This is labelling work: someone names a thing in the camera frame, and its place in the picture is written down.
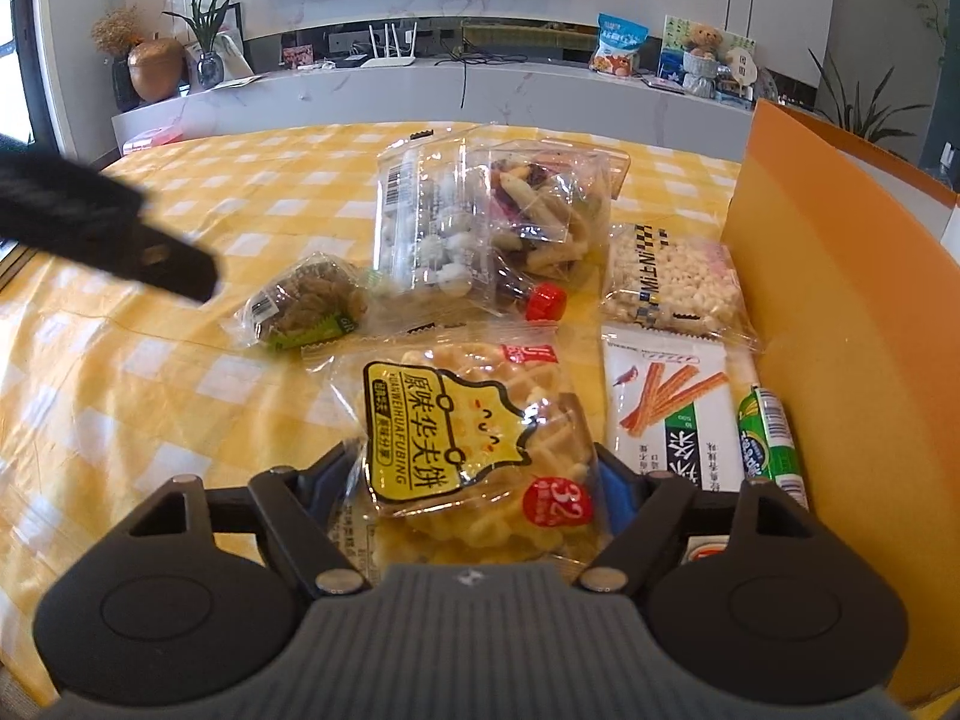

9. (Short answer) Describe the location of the orange cardboard box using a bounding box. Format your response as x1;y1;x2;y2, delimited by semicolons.
722;103;958;706

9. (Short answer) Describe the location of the puffed rice snack bag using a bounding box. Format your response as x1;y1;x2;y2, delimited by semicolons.
601;224;757;346

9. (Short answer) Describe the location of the teddy bear in basket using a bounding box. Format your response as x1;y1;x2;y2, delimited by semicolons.
682;23;722;99

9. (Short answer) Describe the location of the white tv console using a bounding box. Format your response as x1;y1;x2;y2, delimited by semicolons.
112;60;752;161

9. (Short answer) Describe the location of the mixed veggie chips bag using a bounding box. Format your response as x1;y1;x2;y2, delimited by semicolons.
467;138;631;281

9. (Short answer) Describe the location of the white wifi router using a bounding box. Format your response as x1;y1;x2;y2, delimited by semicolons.
363;21;418;68

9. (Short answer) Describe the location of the blue snack bag on console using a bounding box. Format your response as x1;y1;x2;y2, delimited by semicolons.
589;13;649;78

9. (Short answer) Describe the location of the green potted plant in vase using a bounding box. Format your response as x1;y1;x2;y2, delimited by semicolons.
164;0;233;91

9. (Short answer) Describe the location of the green walnut snack packet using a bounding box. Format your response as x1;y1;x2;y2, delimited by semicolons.
223;254;368;351

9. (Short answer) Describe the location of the pink tissue box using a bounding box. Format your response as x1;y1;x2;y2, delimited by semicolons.
121;125;184;156

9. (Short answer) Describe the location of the yellow checkered tablecloth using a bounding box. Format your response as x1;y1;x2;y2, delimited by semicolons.
0;120;960;720

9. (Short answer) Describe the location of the yellow waffle snack bag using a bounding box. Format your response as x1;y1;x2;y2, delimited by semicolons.
304;320;607;577

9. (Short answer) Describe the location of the green sausage stick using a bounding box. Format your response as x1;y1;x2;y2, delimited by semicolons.
737;385;809;509

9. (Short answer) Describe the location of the white breadstick snack packet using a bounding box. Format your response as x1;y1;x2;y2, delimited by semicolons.
601;323;743;493

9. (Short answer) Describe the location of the brown round vase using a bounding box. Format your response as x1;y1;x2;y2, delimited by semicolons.
127;37;184;104

